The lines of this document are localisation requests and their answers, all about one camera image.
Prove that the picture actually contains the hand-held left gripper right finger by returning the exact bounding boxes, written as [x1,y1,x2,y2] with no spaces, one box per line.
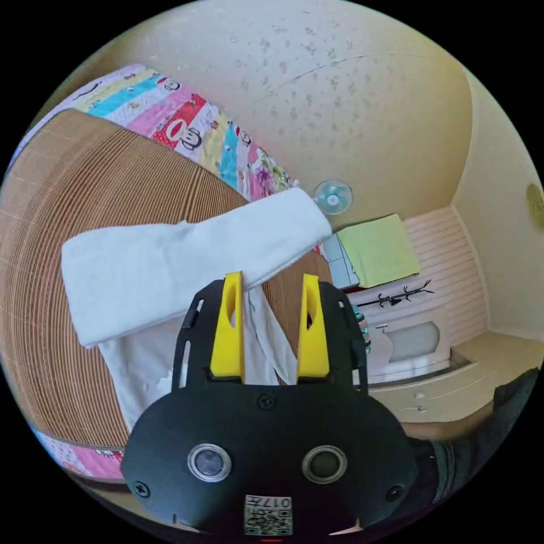
[296,274,330,380]

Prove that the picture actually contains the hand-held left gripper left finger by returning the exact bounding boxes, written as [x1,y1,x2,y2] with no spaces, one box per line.
[210,271,246,380]

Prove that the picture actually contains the white long sleeve shirt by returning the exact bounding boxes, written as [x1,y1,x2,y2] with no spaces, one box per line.
[61,186,334,435]

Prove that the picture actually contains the black coat rack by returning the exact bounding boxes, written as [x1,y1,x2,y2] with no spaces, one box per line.
[354,278,436,309]

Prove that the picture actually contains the white door with glass pane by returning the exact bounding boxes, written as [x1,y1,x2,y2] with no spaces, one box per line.
[364,303,453,377]

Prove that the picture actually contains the grey cupboard with green cloth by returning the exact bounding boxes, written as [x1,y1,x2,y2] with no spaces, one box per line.
[320,213,422,292]

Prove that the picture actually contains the cream cupboard with drawers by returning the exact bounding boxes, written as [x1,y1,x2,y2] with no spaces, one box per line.
[368,356,503,424]

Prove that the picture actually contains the person's body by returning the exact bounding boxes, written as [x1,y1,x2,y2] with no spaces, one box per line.
[399,368,541,517]

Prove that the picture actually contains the bed with woven mat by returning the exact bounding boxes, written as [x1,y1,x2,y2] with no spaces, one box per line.
[0,63,337,482]

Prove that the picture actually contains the light blue wall fan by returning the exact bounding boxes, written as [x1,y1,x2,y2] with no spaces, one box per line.
[313,178,354,216]

